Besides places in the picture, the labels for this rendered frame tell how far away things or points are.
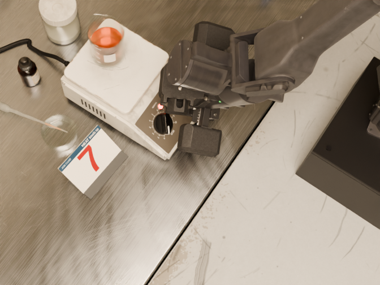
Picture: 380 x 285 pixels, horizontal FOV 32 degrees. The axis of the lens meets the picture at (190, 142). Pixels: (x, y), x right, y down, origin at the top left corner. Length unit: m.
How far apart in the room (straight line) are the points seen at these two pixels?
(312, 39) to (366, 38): 0.45
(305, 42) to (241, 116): 0.36
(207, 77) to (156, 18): 0.36
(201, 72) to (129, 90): 0.21
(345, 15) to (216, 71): 0.18
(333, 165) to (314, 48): 0.25
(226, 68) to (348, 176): 0.26
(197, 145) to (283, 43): 0.22
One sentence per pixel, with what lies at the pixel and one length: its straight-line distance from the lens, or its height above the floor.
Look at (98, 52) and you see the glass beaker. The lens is 0.96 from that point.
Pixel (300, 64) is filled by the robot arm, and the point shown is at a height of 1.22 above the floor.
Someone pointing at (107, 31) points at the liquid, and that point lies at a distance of 0.98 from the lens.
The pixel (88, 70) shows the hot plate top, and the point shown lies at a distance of 1.00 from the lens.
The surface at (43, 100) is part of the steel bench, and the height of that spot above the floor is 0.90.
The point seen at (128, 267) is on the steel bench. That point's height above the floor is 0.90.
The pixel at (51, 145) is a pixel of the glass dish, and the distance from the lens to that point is 1.05.
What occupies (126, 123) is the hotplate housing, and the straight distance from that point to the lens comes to 0.99.
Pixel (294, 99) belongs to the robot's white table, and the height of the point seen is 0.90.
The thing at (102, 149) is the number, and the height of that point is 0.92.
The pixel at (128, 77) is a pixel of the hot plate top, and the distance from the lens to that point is 0.99.
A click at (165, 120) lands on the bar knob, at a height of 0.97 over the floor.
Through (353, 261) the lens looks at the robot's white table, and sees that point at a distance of 1.05.
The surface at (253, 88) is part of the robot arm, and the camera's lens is 0.79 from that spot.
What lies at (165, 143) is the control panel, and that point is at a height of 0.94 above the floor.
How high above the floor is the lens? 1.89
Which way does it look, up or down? 70 degrees down
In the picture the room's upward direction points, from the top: 11 degrees clockwise
